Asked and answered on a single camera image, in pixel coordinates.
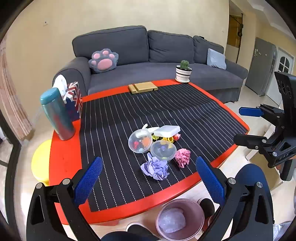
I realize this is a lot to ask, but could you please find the pink paper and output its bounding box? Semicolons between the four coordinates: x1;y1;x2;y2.
175;148;191;168

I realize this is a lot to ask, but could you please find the purple paper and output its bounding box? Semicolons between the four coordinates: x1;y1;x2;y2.
140;153;170;181

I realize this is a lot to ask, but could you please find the pink dragon keychain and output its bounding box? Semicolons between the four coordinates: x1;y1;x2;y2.
173;133;181;141

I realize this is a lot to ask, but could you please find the clear round container lid side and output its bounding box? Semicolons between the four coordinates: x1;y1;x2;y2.
150;140;177;162

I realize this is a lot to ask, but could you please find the white rectangular plastic box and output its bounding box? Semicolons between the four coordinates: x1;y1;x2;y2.
154;125;181;138

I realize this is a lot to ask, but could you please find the clear round container with toys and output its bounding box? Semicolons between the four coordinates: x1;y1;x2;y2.
128;129;153;154

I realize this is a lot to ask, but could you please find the pink trash bin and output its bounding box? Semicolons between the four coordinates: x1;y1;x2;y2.
156;198;205;240

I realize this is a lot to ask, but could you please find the blue trouser leg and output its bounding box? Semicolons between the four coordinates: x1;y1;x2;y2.
235;163;273;217

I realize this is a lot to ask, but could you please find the red table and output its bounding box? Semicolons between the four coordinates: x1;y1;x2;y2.
49;80;249;225

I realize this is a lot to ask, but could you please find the grey refrigerator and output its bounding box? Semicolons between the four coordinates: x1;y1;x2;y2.
245;38;277;96

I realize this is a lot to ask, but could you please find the yellow stool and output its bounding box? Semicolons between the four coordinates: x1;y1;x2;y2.
31;139;52;186

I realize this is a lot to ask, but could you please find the light blue cushion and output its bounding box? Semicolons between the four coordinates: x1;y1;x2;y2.
206;48;227;70

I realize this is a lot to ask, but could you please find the white door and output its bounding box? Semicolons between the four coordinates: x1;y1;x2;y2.
267;47;295;106

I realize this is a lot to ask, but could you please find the potted cactus striped pot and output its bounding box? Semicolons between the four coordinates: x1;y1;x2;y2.
175;60;192;83

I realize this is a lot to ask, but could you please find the black striped table mat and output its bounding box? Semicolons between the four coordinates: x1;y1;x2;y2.
79;84;248;212

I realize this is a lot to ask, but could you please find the teal thermos bottle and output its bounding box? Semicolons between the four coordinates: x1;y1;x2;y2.
40;87;75;141

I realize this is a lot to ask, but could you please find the white plastic hook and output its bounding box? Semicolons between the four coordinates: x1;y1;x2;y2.
142;123;159;134

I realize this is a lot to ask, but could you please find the union jack tissue box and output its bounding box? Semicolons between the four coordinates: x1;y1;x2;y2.
53;74;83;121

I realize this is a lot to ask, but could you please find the beige curtain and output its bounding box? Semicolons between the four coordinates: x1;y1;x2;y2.
1;37;34;141

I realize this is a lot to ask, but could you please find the wooden phone stand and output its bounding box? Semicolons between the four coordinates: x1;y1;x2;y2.
128;82;158;94

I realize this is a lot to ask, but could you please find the paw shaped cushion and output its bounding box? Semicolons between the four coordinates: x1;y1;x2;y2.
88;48;119;73

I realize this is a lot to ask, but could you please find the grey fabric sofa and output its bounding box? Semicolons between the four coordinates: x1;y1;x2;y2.
58;26;248;103

